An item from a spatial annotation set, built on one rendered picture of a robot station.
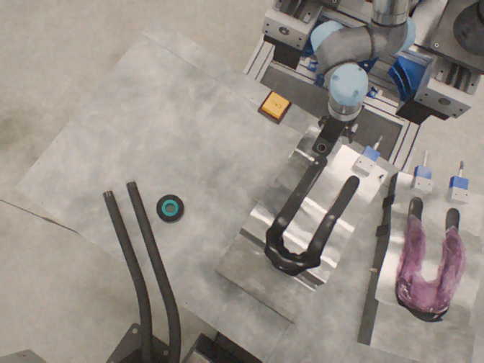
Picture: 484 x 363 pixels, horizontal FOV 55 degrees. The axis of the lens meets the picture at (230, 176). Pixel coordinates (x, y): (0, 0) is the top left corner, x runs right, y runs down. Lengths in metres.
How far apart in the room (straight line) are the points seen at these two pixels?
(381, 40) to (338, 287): 0.69
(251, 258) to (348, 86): 0.56
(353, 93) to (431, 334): 0.68
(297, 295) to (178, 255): 0.35
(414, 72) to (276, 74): 0.84
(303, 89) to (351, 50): 1.14
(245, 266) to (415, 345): 0.48
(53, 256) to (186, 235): 1.03
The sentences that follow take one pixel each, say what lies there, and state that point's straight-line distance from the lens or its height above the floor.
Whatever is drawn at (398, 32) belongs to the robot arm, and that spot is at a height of 1.28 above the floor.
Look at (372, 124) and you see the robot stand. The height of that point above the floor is 0.21.
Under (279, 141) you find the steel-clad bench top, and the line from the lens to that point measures 1.44.
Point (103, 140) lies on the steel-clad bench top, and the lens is 1.46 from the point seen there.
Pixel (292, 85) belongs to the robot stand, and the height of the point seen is 0.21.
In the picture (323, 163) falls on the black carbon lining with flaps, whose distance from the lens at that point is 1.35.
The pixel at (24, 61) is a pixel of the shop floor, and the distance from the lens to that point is 2.62.
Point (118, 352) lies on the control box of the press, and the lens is 2.18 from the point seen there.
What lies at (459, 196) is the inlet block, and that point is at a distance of 1.47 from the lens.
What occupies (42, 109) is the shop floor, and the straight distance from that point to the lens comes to 2.48.
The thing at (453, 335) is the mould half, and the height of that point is 0.91.
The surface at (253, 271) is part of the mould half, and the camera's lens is 1.29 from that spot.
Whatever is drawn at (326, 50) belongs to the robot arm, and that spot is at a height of 1.26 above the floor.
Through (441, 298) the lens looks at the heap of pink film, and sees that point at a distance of 1.38.
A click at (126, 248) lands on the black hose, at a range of 1.31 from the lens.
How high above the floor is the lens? 2.14
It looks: 75 degrees down
